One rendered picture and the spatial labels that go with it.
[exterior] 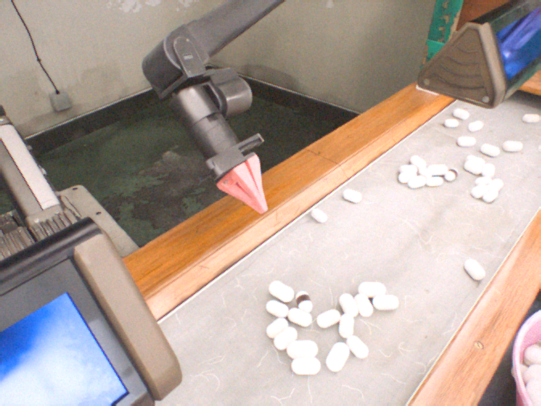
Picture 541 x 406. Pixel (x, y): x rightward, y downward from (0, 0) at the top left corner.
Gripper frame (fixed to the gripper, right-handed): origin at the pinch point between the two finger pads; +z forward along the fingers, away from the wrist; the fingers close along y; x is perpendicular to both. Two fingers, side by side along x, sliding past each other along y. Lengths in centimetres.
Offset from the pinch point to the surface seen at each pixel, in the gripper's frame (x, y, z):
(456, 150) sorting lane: 1, 50, 13
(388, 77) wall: 79, 162, -20
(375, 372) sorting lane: -8.6, -5.4, 24.3
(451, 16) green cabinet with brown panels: 2, 84, -14
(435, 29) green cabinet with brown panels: 7, 84, -14
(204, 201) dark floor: 124, 56, -19
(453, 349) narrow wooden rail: -14.2, 2.1, 27.1
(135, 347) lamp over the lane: -33.7, -30.0, 2.2
